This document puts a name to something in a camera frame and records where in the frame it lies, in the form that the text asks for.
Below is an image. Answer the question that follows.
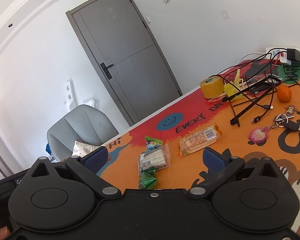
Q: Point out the clear white biscuit packet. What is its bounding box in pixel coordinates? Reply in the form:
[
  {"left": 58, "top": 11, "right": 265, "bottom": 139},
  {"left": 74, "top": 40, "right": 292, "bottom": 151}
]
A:
[{"left": 138, "top": 144, "right": 171, "bottom": 176}]

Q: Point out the white dotted cushion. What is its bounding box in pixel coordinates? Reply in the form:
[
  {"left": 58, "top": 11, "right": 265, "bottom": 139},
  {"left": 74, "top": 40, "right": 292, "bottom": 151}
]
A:
[{"left": 72, "top": 140, "right": 98, "bottom": 158}]

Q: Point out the orange cracker packet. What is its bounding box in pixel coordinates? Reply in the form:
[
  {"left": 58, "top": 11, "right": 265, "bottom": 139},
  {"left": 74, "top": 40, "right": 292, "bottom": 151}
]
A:
[{"left": 179, "top": 124, "right": 223, "bottom": 157}]

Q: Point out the grey armchair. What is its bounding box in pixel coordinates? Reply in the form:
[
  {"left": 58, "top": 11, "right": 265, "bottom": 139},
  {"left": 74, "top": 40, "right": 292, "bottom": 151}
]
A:
[{"left": 47, "top": 105, "right": 119, "bottom": 161}]

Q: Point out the blue plastic bag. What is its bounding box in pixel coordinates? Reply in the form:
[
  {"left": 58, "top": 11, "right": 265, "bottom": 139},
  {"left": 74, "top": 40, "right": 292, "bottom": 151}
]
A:
[{"left": 45, "top": 144, "right": 52, "bottom": 155}]

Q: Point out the green foil snack packet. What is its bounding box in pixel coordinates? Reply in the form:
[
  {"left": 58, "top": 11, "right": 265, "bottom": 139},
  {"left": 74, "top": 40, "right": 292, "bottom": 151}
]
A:
[{"left": 139, "top": 167, "right": 158, "bottom": 190}]

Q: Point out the green blue snack sachet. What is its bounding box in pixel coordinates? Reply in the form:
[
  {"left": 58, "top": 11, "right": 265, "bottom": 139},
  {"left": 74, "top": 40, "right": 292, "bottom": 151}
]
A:
[{"left": 145, "top": 136, "right": 163, "bottom": 152}]

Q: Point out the colourful cartoon table mat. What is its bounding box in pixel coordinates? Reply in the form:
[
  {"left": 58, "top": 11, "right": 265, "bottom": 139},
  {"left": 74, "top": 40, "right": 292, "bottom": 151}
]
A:
[{"left": 98, "top": 63, "right": 300, "bottom": 235}]

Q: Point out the yellow plastic bag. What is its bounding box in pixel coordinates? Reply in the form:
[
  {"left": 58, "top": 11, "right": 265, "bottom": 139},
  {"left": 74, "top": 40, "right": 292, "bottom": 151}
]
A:
[{"left": 223, "top": 83, "right": 246, "bottom": 101}]

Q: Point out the yellow tape roll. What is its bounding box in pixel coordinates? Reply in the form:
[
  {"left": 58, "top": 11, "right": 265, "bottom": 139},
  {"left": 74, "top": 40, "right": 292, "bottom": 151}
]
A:
[{"left": 199, "top": 76, "right": 224, "bottom": 99}]

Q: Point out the key bunch with car key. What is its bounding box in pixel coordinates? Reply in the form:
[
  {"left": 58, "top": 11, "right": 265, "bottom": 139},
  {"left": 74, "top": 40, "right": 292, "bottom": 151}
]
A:
[{"left": 274, "top": 105, "right": 300, "bottom": 132}]

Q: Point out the orange mandarin fruit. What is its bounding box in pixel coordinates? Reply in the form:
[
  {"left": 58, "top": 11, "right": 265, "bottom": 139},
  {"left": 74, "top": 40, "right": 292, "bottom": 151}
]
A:
[{"left": 277, "top": 86, "right": 292, "bottom": 102}]

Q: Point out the grey door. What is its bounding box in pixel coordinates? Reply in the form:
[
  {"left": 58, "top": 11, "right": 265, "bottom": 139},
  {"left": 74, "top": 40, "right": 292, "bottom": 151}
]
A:
[{"left": 66, "top": 0, "right": 182, "bottom": 126}]

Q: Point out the white power strip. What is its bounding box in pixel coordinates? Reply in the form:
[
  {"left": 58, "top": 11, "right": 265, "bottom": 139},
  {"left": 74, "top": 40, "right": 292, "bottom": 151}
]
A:
[{"left": 266, "top": 48, "right": 300, "bottom": 65}]

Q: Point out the black power adapter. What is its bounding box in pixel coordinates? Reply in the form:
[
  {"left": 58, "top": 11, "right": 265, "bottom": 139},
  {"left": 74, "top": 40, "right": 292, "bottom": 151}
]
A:
[{"left": 287, "top": 48, "right": 300, "bottom": 62}]

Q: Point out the pink fluffy keychain charm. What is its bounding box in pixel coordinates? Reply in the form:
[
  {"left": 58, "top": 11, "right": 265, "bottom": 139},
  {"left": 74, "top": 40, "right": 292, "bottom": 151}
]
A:
[{"left": 248, "top": 127, "right": 270, "bottom": 145}]

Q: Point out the black usb cable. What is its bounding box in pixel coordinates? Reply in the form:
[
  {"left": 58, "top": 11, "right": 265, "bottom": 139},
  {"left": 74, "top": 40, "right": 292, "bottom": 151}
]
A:
[{"left": 251, "top": 89, "right": 278, "bottom": 125}]

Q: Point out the white wall socket plate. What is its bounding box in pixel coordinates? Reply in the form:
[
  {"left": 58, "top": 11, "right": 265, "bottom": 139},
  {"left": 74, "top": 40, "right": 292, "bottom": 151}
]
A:
[{"left": 63, "top": 80, "right": 76, "bottom": 113}]

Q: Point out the black door handle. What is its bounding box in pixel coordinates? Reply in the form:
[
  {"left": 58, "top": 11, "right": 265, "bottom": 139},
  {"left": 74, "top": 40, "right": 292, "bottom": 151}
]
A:
[{"left": 100, "top": 63, "right": 114, "bottom": 80}]

